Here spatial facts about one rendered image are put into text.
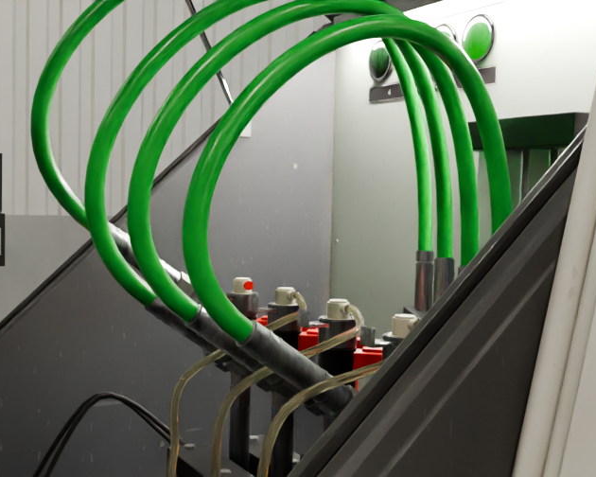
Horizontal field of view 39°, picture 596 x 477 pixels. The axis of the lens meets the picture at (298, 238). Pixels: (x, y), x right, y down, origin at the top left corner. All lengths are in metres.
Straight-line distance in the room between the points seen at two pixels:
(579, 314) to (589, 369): 0.03
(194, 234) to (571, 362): 0.21
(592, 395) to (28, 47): 6.87
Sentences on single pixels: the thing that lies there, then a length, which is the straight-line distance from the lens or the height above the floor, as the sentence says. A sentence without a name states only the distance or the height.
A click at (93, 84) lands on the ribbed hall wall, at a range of 7.19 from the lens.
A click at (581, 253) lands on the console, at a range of 0.45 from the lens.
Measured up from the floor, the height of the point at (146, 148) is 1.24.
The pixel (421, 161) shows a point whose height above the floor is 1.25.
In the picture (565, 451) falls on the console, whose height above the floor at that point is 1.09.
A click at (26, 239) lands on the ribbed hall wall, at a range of 7.08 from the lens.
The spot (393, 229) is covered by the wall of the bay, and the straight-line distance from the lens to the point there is 1.03.
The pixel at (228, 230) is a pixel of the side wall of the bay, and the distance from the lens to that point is 1.08.
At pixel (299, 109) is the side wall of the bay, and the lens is 1.12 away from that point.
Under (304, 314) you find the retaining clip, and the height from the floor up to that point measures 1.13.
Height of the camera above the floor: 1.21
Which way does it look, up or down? 3 degrees down
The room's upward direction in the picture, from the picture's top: 1 degrees clockwise
